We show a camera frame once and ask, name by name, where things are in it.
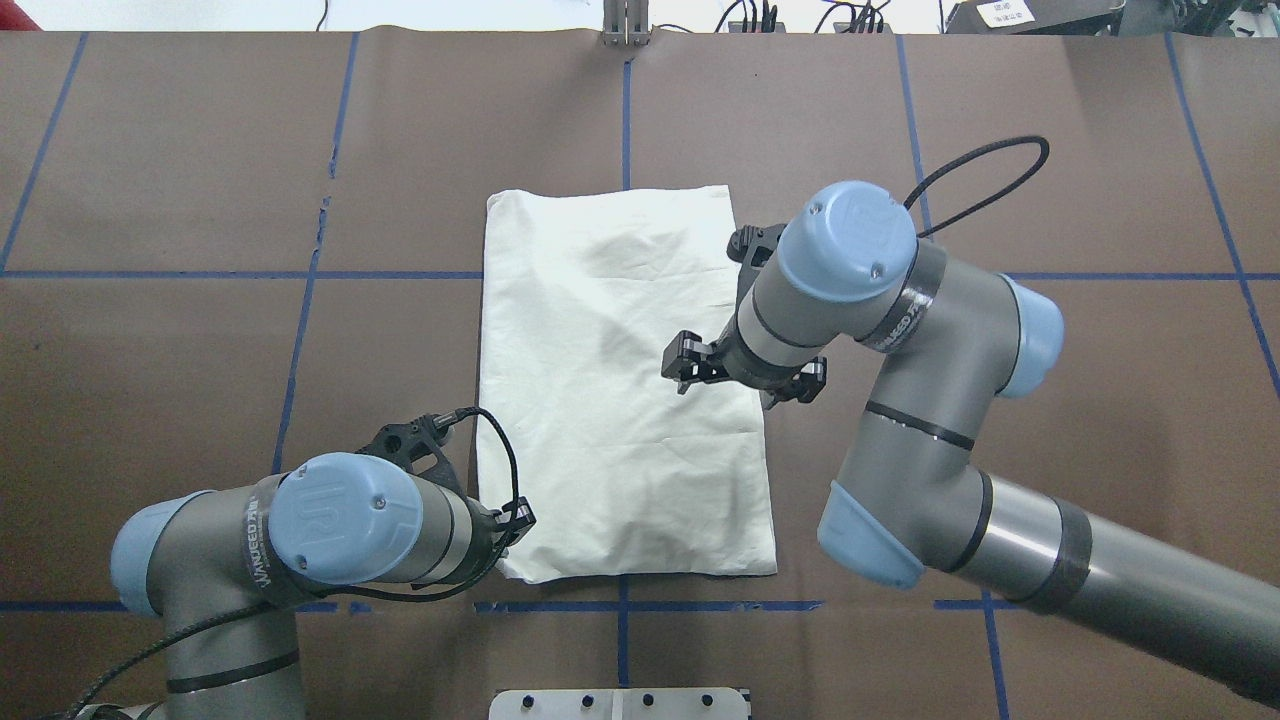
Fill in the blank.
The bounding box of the white camera pole with base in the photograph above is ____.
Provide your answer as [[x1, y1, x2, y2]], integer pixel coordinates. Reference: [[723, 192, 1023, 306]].
[[488, 687, 753, 719]]

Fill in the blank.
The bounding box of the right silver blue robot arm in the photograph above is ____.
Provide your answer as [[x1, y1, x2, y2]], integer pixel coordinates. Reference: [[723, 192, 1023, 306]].
[[660, 181, 1279, 707]]

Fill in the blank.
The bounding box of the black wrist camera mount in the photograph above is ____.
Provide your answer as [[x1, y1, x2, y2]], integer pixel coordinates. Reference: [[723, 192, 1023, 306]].
[[356, 411, 465, 496], [726, 223, 787, 305]]

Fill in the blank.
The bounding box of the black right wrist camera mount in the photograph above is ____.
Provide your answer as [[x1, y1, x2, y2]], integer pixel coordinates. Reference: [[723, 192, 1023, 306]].
[[726, 223, 787, 305]]

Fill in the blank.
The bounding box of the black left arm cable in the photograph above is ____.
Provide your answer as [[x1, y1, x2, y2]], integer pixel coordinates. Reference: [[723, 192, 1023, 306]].
[[60, 406, 524, 720]]

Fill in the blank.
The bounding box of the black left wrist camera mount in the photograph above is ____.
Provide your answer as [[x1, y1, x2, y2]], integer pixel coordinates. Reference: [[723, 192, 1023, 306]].
[[356, 411, 465, 496]]

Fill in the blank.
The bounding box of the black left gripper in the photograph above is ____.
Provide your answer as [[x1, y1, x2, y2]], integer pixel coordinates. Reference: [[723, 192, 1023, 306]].
[[462, 496, 536, 582]]

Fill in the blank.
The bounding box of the black box with label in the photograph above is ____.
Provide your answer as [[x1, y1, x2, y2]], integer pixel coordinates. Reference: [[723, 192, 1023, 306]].
[[943, 1, 1126, 36]]

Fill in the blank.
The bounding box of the aluminium frame post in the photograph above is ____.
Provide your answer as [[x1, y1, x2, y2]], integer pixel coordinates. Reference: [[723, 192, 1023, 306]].
[[600, 0, 652, 47]]

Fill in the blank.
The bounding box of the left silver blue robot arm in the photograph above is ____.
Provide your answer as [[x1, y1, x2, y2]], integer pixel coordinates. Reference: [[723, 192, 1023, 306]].
[[64, 452, 535, 719]]

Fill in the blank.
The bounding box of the cream long-sleeve cat shirt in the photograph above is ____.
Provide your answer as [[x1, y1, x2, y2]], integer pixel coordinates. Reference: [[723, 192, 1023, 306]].
[[477, 184, 778, 584]]

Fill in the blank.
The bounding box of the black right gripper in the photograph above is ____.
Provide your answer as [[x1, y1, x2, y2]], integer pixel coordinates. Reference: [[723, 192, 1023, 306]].
[[660, 322, 828, 409]]

